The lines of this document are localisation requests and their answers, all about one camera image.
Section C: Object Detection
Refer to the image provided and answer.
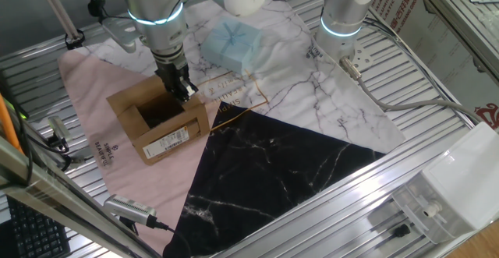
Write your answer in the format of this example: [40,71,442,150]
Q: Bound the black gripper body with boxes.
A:
[154,59,191,94]

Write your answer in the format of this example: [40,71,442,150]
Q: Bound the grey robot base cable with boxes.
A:
[338,57,484,125]

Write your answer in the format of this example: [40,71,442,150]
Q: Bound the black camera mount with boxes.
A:
[45,133,72,153]

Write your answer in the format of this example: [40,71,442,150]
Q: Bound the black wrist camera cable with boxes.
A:
[87,0,133,23]

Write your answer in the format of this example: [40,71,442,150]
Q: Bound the black keyboard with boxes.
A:
[6,195,72,258]

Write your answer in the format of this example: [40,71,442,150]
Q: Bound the brown cardboard box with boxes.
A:
[106,73,211,166]

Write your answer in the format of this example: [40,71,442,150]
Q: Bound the orange pole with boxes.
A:
[0,92,20,154]

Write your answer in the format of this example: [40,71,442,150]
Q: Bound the small silver camera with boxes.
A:
[47,115,74,144]

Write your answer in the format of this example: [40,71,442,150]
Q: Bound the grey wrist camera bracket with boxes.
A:
[101,16,141,55]

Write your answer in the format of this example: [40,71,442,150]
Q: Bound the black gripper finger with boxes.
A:
[179,76,199,99]
[170,83,190,103]

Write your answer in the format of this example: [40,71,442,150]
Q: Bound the silver depth camera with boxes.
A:
[103,194,157,228]

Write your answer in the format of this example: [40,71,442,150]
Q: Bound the light blue gift box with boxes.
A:
[200,16,263,76]

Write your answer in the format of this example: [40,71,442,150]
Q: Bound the printed cardboard panel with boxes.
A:
[366,0,499,130]

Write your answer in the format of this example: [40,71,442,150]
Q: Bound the black table plug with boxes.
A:
[391,223,411,239]

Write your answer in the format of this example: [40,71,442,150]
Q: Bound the silver metal pole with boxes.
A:
[33,0,81,41]

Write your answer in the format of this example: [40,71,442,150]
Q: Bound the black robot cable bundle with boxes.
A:
[362,15,484,122]

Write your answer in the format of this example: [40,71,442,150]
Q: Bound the black pole clamp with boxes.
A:
[64,28,86,51]

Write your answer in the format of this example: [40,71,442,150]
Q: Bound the black depth camera cable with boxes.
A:
[146,214,192,258]

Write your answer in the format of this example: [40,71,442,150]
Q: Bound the marble pattern tablecloth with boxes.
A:
[57,0,406,257]

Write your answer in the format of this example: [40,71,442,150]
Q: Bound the white plastic enclosure box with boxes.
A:
[391,121,499,246]

